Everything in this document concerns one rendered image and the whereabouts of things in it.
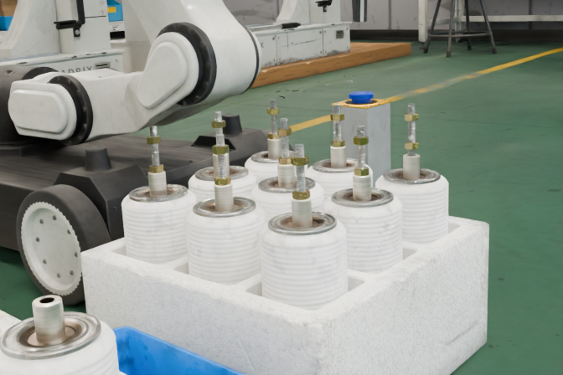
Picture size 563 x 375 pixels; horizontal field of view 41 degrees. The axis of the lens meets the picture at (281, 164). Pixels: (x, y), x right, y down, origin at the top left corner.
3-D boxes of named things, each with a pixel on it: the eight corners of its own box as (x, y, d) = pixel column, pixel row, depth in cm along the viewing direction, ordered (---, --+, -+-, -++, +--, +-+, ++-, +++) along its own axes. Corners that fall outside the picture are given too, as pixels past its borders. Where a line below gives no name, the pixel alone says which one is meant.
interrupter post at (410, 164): (424, 178, 100) (424, 154, 100) (415, 182, 99) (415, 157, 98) (407, 176, 102) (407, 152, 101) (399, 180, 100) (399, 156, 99)
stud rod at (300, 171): (295, 212, 82) (292, 144, 81) (302, 210, 83) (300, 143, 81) (301, 213, 82) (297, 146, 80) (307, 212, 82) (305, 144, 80)
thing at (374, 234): (343, 359, 90) (339, 214, 86) (316, 326, 99) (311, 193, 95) (416, 345, 92) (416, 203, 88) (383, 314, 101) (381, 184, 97)
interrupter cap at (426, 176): (450, 176, 101) (450, 171, 101) (424, 189, 95) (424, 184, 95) (400, 170, 105) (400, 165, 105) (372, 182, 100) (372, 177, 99)
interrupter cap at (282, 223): (253, 229, 83) (253, 223, 82) (299, 213, 88) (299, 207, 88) (306, 243, 78) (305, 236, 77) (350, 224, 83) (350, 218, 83)
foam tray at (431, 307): (92, 377, 102) (78, 252, 98) (276, 284, 131) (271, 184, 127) (324, 487, 78) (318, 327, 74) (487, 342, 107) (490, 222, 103)
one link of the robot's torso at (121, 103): (20, 87, 153) (176, 14, 122) (98, 75, 168) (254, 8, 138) (43, 161, 153) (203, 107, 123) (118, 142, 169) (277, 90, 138)
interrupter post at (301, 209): (286, 228, 83) (286, 198, 82) (301, 222, 84) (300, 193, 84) (303, 232, 81) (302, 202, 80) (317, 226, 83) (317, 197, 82)
